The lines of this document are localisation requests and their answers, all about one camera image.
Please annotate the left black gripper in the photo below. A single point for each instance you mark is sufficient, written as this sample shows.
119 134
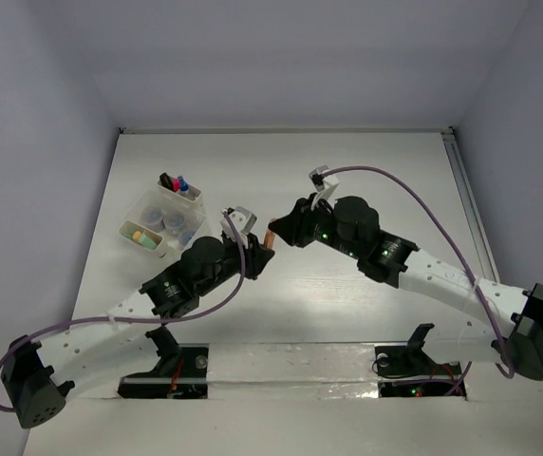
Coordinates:
258 254

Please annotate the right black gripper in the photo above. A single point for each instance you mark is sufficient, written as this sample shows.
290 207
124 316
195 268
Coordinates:
294 229

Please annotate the orange highlighter pen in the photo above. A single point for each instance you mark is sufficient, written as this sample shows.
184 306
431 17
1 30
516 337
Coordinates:
269 236

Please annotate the paperclip jar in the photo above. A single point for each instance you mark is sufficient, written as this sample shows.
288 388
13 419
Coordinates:
151 218
174 222

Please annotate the green marker cap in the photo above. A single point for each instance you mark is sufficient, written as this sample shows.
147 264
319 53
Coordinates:
146 242

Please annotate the clear blue spray bottle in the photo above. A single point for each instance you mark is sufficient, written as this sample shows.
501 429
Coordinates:
183 186

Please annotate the pink black highlighter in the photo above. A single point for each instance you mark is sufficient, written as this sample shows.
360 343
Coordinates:
169 183

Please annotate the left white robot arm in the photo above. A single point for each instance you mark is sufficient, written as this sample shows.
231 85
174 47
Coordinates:
41 376

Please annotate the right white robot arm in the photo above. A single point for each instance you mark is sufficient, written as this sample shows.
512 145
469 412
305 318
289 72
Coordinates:
513 317

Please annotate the white perforated organizer box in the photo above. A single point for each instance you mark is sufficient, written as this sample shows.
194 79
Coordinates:
169 247

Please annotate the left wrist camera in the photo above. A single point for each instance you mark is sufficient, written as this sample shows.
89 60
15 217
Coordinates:
238 220

